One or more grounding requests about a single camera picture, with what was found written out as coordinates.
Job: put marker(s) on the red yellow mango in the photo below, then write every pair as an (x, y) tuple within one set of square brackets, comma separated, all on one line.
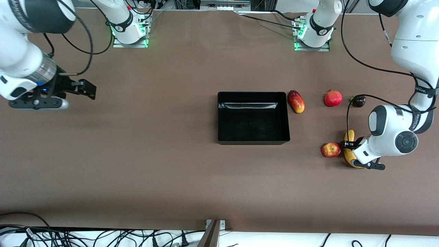
[(296, 102)]

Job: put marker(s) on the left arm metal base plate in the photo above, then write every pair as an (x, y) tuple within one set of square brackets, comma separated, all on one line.
[(325, 49)]

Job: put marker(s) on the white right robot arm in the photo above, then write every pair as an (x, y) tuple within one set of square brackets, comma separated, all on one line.
[(20, 51)]

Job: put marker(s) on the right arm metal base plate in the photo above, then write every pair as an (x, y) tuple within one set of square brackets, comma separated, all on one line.
[(118, 45)]

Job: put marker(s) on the small metal bracket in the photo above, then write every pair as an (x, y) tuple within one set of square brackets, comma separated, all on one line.
[(223, 224)]

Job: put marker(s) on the aluminium frame rail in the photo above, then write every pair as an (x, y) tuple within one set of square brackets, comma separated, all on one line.
[(224, 4)]

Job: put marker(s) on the dark purple mangosteen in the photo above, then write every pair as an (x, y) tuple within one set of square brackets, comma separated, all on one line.
[(359, 102)]

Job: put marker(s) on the black plastic box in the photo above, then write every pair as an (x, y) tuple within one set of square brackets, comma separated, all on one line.
[(250, 127)]

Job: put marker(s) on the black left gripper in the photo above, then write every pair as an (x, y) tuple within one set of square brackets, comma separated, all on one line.
[(355, 142)]

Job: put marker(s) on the yellow banana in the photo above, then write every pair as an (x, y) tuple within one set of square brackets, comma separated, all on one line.
[(349, 157)]

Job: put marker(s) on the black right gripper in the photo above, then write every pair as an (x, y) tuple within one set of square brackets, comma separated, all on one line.
[(62, 84)]

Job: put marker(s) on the red apple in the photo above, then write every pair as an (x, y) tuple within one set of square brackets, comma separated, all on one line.
[(330, 150)]

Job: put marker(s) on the red pomegranate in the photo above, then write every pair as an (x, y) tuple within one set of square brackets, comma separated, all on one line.
[(333, 98)]

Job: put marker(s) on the grey metal post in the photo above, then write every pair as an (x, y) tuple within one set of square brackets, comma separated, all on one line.
[(210, 236)]

